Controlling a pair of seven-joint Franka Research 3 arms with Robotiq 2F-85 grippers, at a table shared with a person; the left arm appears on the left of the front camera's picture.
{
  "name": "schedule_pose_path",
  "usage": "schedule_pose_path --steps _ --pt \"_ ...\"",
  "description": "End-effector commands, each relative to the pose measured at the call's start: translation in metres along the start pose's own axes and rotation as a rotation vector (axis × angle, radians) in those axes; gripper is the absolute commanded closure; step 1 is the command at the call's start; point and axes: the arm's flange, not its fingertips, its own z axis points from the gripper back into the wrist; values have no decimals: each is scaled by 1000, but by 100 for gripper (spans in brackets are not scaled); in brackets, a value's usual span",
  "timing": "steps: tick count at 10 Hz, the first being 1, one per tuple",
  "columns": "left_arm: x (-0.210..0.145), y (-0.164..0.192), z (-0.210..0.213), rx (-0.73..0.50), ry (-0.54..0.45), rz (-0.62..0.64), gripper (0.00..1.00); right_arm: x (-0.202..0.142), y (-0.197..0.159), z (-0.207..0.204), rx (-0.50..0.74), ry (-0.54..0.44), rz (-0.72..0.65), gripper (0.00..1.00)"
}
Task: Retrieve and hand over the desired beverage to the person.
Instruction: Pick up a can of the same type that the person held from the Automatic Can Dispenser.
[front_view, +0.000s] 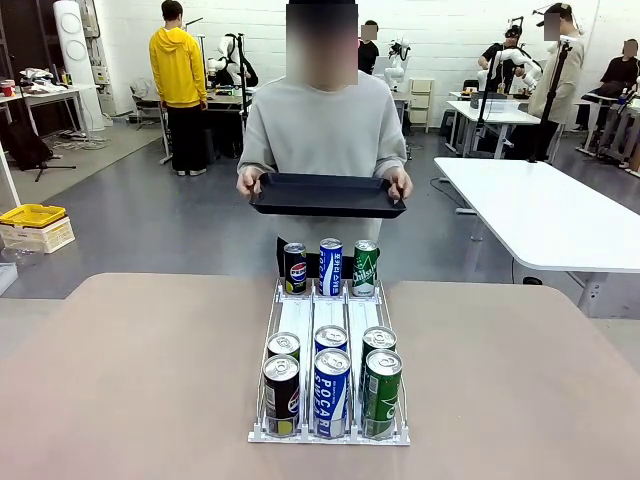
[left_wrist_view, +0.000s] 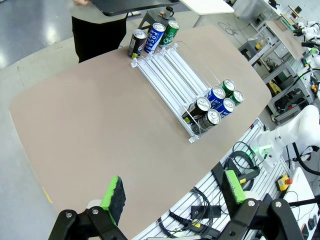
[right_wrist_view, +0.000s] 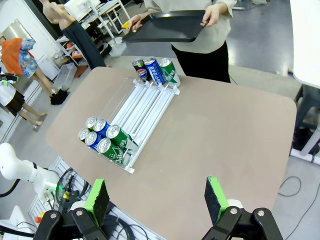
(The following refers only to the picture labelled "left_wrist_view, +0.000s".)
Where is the green left gripper left finger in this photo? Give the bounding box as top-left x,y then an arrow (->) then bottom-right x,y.
48,175 -> 127,240

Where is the green left gripper right finger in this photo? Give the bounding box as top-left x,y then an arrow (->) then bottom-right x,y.
219,169 -> 305,240

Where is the black Pepsi can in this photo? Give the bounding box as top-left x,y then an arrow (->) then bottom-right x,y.
181,96 -> 212,123
192,108 -> 222,133
127,29 -> 148,59

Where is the green Chilsung can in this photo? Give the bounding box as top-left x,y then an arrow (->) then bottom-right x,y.
229,89 -> 245,106
218,78 -> 236,96
158,20 -> 180,48

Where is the person in grey sweater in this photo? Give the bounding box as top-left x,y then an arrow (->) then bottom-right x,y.
71,11 -> 128,64

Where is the yellow emergency stop box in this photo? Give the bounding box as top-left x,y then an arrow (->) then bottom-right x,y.
275,174 -> 294,192

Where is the blue Pocari Sweat can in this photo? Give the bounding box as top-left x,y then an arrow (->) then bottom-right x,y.
203,85 -> 227,103
214,97 -> 236,120
143,22 -> 167,54

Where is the brown top workbench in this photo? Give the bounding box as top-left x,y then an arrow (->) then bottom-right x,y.
264,19 -> 307,61

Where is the grey plastic stool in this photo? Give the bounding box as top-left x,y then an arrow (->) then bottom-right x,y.
137,9 -> 177,32

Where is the white rounded table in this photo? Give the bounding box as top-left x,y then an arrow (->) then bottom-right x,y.
179,0 -> 235,28

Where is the black mug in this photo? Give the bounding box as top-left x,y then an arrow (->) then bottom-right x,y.
163,6 -> 175,20

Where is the black yellow handle pendant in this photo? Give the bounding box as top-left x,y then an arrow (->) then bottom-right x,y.
238,166 -> 261,186

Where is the black coiled cable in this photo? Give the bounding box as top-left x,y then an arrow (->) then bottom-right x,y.
223,141 -> 262,181

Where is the black flat bracket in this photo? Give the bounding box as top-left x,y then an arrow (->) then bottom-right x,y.
191,204 -> 222,219

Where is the black cable with plug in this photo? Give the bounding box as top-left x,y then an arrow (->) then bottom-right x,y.
157,187 -> 222,240

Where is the white wire can dispenser rack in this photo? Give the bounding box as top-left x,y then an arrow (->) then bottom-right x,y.
129,41 -> 245,145

